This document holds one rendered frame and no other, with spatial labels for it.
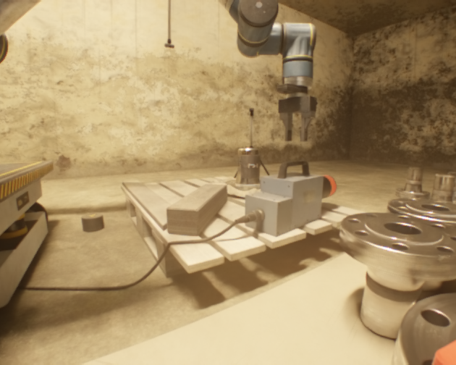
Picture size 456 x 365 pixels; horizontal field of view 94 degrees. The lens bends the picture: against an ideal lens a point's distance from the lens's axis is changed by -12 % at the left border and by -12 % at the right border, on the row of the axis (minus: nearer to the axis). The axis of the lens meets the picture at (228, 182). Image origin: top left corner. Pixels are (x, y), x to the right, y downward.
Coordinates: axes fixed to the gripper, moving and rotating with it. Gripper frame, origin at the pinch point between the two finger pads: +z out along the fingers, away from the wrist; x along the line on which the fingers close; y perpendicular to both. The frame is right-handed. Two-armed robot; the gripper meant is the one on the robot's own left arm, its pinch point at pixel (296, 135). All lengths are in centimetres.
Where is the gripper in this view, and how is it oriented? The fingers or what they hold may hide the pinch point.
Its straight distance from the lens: 90.5
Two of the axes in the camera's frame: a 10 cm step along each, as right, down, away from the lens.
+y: 7.5, -1.1, 6.5
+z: 0.0, 9.8, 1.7
